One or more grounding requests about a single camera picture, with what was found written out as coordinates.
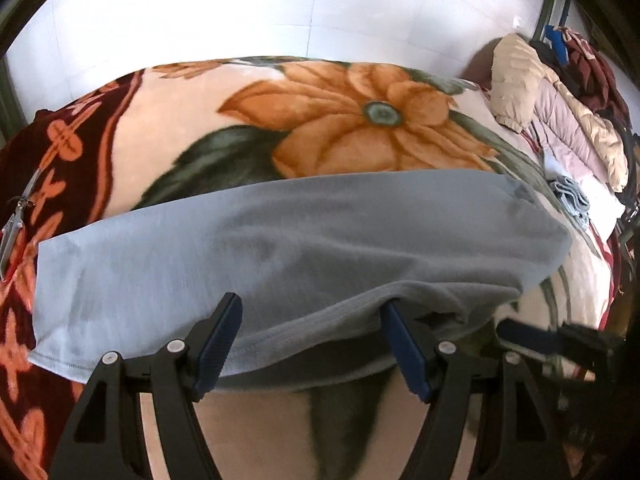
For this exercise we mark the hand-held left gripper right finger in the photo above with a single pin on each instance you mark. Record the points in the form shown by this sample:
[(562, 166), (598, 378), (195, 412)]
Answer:
[(407, 355)]

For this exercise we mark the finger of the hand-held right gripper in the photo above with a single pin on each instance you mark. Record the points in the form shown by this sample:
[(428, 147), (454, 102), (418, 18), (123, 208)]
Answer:
[(522, 333)]

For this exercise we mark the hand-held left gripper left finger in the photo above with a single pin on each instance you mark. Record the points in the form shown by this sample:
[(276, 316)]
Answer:
[(220, 345)]

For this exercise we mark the grey pants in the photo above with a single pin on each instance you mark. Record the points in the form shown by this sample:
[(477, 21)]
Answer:
[(300, 240)]

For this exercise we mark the small blue-grey cloth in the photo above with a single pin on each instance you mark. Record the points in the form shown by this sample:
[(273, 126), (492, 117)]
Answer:
[(570, 200)]

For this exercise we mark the white cloth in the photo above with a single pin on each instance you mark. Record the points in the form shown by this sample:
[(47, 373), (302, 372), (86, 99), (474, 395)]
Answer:
[(597, 195)]

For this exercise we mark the pink puffer jacket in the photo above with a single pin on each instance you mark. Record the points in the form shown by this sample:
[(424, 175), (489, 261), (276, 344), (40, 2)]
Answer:
[(565, 130)]

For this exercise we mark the beige puffer jacket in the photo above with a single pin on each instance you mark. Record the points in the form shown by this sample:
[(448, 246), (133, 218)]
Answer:
[(515, 85)]

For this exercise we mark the floral plush blanket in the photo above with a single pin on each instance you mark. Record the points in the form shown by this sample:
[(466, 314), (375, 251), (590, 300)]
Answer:
[(350, 110)]

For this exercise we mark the dark red clothing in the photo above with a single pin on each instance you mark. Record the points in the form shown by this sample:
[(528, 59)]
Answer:
[(595, 70)]

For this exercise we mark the blue item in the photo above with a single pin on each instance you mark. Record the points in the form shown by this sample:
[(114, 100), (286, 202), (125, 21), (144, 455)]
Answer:
[(556, 42)]

